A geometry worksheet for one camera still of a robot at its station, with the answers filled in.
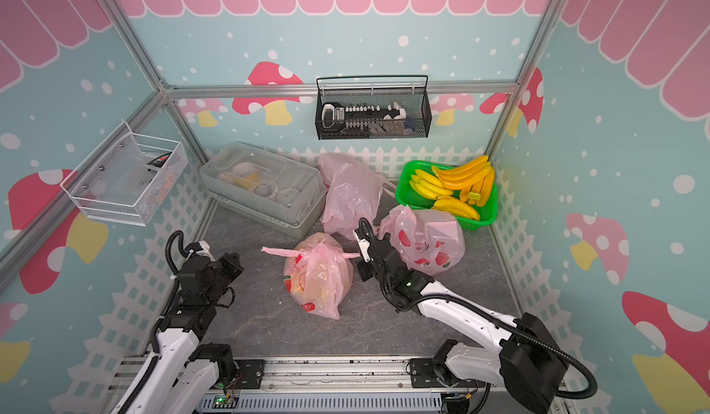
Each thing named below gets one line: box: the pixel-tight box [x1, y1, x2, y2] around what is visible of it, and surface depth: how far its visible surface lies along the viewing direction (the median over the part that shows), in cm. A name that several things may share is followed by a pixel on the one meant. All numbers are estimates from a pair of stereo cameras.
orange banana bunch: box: [438, 155, 496, 207], surface depth 107 cm
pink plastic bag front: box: [260, 233, 361, 320], surface depth 79 cm
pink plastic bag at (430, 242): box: [378, 205, 466, 276], surface depth 85 cm
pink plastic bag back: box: [318, 153, 385, 240], surface depth 94 cm
